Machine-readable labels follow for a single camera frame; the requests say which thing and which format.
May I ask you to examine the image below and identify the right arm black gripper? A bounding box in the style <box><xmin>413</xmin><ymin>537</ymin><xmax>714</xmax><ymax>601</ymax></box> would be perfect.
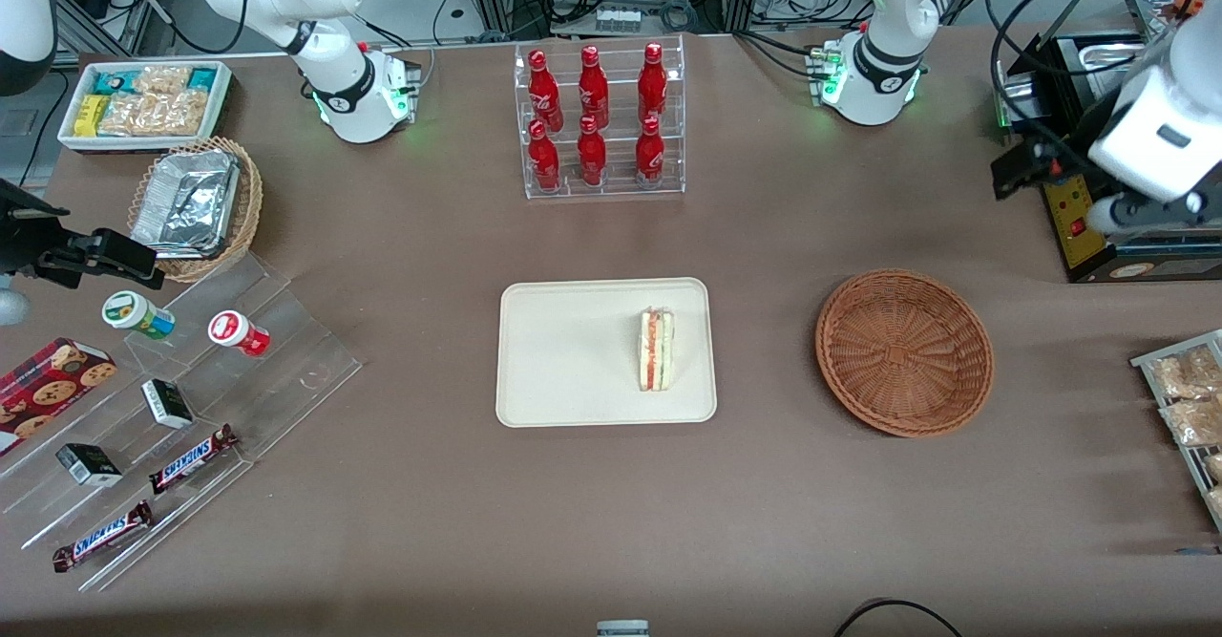
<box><xmin>0</xmin><ymin>179</ymin><xmax>164</xmax><ymax>291</ymax></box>

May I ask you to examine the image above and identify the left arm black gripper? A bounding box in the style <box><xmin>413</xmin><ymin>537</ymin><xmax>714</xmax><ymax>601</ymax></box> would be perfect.
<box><xmin>992</xmin><ymin>131</ymin><xmax>1101</xmax><ymax>202</ymax></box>

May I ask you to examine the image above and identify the triangular sandwich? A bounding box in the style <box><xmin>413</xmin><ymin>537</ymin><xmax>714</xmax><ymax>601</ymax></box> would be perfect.
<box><xmin>638</xmin><ymin>308</ymin><xmax>676</xmax><ymax>393</ymax></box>

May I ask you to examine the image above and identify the light wicker basket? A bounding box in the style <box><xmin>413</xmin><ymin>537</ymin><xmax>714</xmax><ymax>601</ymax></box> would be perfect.
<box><xmin>127</xmin><ymin>136</ymin><xmax>263</xmax><ymax>284</ymax></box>

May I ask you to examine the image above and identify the brown round wicker basket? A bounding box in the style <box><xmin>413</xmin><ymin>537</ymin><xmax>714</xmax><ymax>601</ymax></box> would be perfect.
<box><xmin>814</xmin><ymin>268</ymin><xmax>996</xmax><ymax>439</ymax></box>

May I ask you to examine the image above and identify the cream rectangular tray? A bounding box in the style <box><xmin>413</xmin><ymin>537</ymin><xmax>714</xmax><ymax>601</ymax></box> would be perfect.
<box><xmin>495</xmin><ymin>277</ymin><xmax>718</xmax><ymax>428</ymax></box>

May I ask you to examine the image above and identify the green lid yogurt cup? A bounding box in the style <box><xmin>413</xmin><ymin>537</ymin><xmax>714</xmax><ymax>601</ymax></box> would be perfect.
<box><xmin>102</xmin><ymin>290</ymin><xmax>177</xmax><ymax>341</ymax></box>

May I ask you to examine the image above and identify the aluminium foil container stack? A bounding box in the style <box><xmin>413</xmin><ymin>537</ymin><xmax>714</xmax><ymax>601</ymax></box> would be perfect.
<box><xmin>131</xmin><ymin>148</ymin><xmax>241</xmax><ymax>260</ymax></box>

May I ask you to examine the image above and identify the black food warmer machine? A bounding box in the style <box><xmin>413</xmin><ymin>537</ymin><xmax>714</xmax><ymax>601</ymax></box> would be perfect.
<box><xmin>1020</xmin><ymin>0</ymin><xmax>1222</xmax><ymax>285</ymax></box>

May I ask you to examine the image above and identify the white rectangular snack bin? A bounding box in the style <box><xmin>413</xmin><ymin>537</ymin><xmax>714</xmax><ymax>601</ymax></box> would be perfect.
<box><xmin>57</xmin><ymin>60</ymin><xmax>233</xmax><ymax>155</ymax></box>

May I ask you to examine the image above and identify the red lid yogurt cup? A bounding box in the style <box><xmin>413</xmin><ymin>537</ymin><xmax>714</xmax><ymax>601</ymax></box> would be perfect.
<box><xmin>208</xmin><ymin>310</ymin><xmax>271</xmax><ymax>358</ymax></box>

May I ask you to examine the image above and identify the stainless steel food pan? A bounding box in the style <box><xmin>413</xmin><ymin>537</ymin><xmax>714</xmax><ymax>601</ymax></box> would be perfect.
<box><xmin>1074</xmin><ymin>37</ymin><xmax>1151</xmax><ymax>94</ymax></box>

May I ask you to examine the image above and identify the yellow snack packet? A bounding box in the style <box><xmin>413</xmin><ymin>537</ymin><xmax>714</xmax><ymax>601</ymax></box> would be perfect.
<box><xmin>74</xmin><ymin>95</ymin><xmax>111</xmax><ymax>138</ymax></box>

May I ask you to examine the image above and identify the small black white carton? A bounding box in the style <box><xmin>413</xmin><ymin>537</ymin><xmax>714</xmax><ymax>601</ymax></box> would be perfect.
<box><xmin>141</xmin><ymin>378</ymin><xmax>195</xmax><ymax>430</ymax></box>
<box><xmin>55</xmin><ymin>443</ymin><xmax>123</xmax><ymax>487</ymax></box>

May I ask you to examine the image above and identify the clear rice cracker bag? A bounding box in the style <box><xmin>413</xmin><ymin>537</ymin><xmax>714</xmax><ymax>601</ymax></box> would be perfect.
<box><xmin>97</xmin><ymin>89</ymin><xmax>209</xmax><ymax>138</ymax></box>
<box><xmin>132</xmin><ymin>64</ymin><xmax>194</xmax><ymax>96</ymax></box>

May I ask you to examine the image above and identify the red chocolate chip cookie box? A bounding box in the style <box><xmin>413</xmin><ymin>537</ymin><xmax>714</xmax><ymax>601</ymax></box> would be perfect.
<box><xmin>0</xmin><ymin>336</ymin><xmax>117</xmax><ymax>458</ymax></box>

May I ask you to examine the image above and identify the clear acrylic stepped display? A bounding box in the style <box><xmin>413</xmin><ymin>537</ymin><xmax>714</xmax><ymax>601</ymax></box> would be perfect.
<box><xmin>0</xmin><ymin>250</ymin><xmax>364</xmax><ymax>592</ymax></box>

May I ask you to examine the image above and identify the Snickers chocolate bar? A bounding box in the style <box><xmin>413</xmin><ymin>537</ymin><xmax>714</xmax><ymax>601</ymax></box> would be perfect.
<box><xmin>53</xmin><ymin>500</ymin><xmax>155</xmax><ymax>573</ymax></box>
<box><xmin>149</xmin><ymin>424</ymin><xmax>240</xmax><ymax>495</ymax></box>

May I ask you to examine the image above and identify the red cola bottle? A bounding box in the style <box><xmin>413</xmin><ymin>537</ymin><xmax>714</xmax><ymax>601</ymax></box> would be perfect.
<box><xmin>527</xmin><ymin>49</ymin><xmax>564</xmax><ymax>132</ymax></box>
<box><xmin>577</xmin><ymin>116</ymin><xmax>608</xmax><ymax>188</ymax></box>
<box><xmin>578</xmin><ymin>45</ymin><xmax>610</xmax><ymax>130</ymax></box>
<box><xmin>527</xmin><ymin>119</ymin><xmax>562</xmax><ymax>193</ymax></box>
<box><xmin>637</xmin><ymin>42</ymin><xmax>668</xmax><ymax>124</ymax></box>
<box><xmin>635</xmin><ymin>116</ymin><xmax>666</xmax><ymax>187</ymax></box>

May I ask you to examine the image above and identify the clear acrylic bottle rack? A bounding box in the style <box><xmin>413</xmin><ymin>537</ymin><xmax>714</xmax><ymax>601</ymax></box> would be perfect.
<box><xmin>514</xmin><ymin>33</ymin><xmax>686</xmax><ymax>201</ymax></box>

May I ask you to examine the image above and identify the black cable loop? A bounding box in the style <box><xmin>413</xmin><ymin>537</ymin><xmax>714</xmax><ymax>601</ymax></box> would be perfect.
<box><xmin>833</xmin><ymin>598</ymin><xmax>965</xmax><ymax>637</ymax></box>

